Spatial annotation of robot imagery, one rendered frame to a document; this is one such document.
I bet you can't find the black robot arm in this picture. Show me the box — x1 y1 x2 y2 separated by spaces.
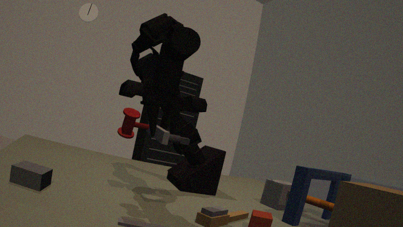
130 13 209 168

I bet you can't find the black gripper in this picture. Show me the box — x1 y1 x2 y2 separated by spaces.
119 62 207 137

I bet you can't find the grey flat bar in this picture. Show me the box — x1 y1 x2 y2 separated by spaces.
118 217 167 227

